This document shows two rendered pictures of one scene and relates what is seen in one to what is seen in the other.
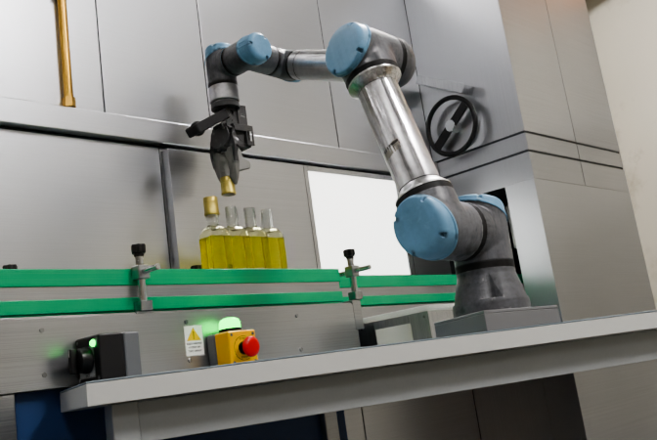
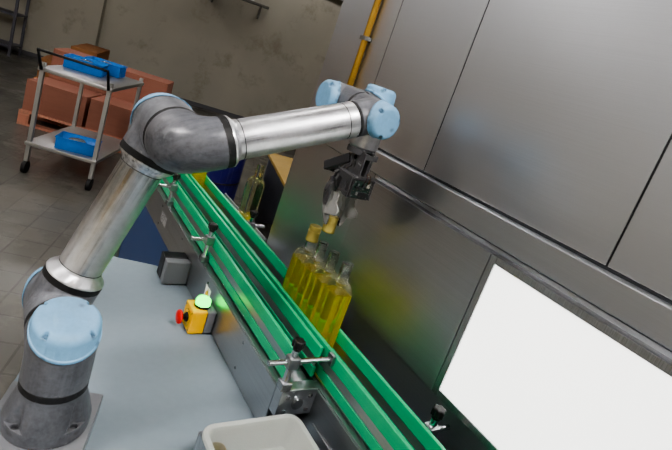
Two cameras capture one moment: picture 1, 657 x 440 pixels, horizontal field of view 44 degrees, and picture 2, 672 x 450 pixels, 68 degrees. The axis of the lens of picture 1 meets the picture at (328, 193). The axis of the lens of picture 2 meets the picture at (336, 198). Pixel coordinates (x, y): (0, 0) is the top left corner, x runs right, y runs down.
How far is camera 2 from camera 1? 2.52 m
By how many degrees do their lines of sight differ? 103
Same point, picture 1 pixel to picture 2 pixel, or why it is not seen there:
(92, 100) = not seen: hidden behind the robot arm
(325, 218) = (485, 336)
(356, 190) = (572, 342)
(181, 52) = (434, 85)
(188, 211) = (355, 234)
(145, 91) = not seen: hidden behind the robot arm
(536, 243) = not seen: outside the picture
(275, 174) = (446, 245)
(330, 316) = (259, 372)
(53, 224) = (305, 201)
